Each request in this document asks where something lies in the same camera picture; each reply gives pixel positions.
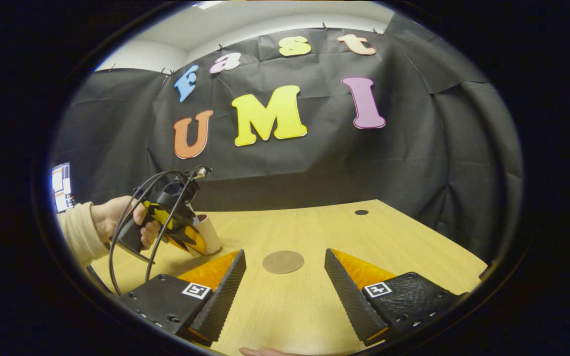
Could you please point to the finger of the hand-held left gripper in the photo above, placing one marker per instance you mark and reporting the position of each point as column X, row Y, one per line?
column 191, row 240

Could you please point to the wooden desktop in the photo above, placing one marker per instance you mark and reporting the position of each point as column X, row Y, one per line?
column 305, row 306

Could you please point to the beige cup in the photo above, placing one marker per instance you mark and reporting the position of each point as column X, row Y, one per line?
column 211, row 235

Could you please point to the computer monitor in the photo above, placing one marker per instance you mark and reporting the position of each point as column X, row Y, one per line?
column 61, row 188

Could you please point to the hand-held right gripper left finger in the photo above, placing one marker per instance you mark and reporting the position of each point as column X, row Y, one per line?
column 220, row 296

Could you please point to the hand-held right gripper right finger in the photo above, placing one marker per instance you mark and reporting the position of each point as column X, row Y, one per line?
column 352, row 296

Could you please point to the round brown coaster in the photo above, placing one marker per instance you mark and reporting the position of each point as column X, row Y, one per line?
column 283, row 262

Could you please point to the black backdrop cloth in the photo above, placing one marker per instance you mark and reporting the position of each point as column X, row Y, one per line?
column 339, row 163

